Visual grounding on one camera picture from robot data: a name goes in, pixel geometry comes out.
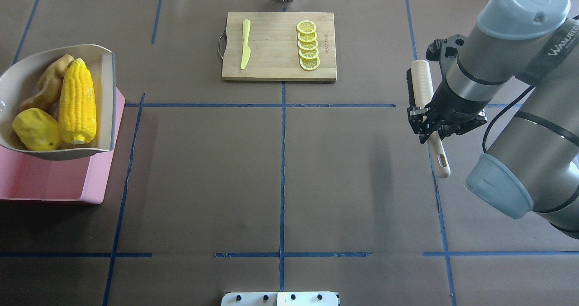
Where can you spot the yellow-green plastic knife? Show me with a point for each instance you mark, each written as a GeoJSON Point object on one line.
{"type": "Point", "coordinates": [246, 50]}

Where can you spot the yellow corn cob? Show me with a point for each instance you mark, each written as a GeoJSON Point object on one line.
{"type": "Point", "coordinates": [77, 117]}

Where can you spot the beige plastic dustpan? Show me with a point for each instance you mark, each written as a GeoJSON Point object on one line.
{"type": "Point", "coordinates": [19, 82]}

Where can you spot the wooden cutting board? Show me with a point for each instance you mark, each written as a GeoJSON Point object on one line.
{"type": "Point", "coordinates": [274, 44]}

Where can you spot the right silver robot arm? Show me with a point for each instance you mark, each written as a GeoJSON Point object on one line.
{"type": "Point", "coordinates": [517, 73]}

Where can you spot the beige hand brush black bristles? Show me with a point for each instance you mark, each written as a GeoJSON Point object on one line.
{"type": "Point", "coordinates": [420, 91]}

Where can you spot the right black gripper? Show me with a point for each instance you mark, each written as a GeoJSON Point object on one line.
{"type": "Point", "coordinates": [457, 102]}

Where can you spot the lemon slice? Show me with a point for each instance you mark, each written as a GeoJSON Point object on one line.
{"type": "Point", "coordinates": [308, 46]}
{"type": "Point", "coordinates": [308, 54]}
{"type": "Point", "coordinates": [306, 27]}
{"type": "Point", "coordinates": [309, 64]}
{"type": "Point", "coordinates": [306, 37]}

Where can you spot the pink plastic bin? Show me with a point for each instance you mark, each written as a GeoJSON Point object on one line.
{"type": "Point", "coordinates": [27, 178]}

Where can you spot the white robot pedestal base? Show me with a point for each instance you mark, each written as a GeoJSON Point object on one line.
{"type": "Point", "coordinates": [308, 298]}

